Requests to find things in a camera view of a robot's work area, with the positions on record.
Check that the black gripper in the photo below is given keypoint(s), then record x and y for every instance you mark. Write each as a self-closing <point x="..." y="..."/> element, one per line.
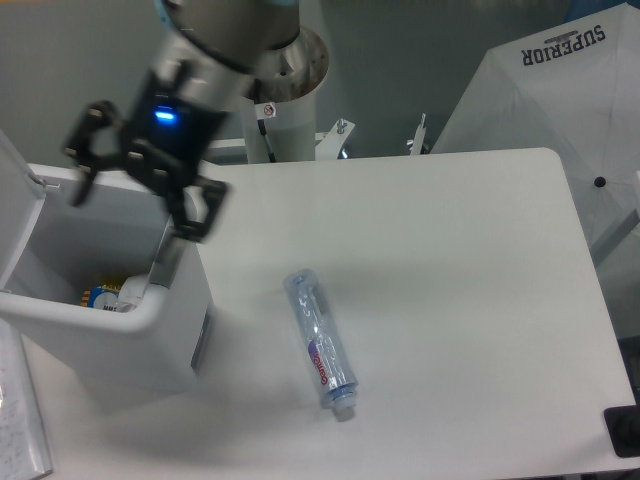
<point x="163" y="141"/>

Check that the clear plastic bag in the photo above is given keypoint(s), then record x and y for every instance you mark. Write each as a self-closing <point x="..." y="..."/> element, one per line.
<point x="131" y="293"/>

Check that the clear plastic water bottle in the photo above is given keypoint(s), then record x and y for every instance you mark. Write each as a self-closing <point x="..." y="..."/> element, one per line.
<point x="335" y="378"/>

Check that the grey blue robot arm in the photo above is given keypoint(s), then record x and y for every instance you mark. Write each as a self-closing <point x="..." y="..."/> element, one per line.
<point x="209" y="56"/>

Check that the white open trash can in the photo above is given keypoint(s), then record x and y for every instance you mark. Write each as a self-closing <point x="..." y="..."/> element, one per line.
<point x="51" y="252"/>

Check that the blue yellow snack packet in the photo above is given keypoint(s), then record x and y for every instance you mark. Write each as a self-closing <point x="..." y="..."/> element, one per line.
<point x="105" y="295"/>

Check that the white umbrella with lettering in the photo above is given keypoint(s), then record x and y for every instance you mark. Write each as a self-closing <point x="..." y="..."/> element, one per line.
<point x="573" y="89"/>

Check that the black device at edge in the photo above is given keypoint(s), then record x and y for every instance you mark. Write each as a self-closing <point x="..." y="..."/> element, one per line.
<point x="623" y="427"/>

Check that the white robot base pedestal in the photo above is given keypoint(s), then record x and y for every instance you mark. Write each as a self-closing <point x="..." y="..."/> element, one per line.
<point x="278" y="113"/>

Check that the white metal mounting bracket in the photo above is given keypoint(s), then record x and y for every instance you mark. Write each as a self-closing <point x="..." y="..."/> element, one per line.
<point x="328" y="145"/>

